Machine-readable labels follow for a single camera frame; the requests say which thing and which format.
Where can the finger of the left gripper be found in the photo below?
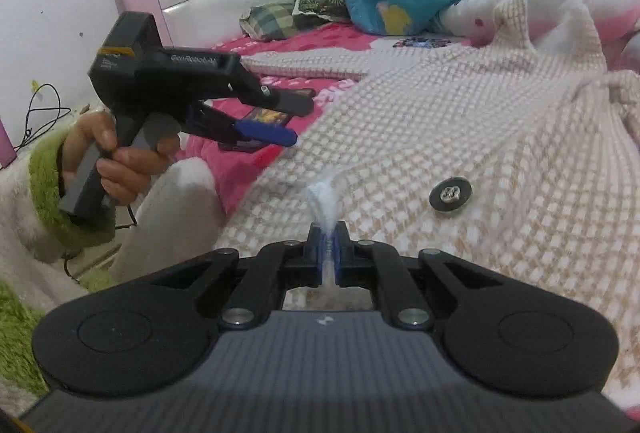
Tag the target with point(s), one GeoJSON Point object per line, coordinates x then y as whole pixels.
{"type": "Point", "coordinates": [291, 102]}
{"type": "Point", "coordinates": [208, 122]}

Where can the beige checkered knit coat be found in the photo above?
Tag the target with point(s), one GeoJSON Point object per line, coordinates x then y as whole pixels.
{"type": "Point", "coordinates": [521, 156]}

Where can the smartphone with red case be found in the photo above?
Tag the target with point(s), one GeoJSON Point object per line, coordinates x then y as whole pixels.
{"type": "Point", "coordinates": [262, 127]}

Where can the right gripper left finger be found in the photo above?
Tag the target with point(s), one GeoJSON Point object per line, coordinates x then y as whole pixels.
{"type": "Point", "coordinates": [266, 278]}

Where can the left forearm fleece sleeve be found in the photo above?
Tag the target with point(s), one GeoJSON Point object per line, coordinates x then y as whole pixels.
{"type": "Point", "coordinates": [180, 217]}

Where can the left hand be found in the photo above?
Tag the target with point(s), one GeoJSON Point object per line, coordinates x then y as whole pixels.
{"type": "Point", "coordinates": [126, 172]}

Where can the plaid pillow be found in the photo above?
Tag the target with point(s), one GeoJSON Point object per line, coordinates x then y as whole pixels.
{"type": "Point", "coordinates": [269, 22]}

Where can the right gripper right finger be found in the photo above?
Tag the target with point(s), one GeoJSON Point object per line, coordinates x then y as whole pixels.
{"type": "Point", "coordinates": [379, 269]}

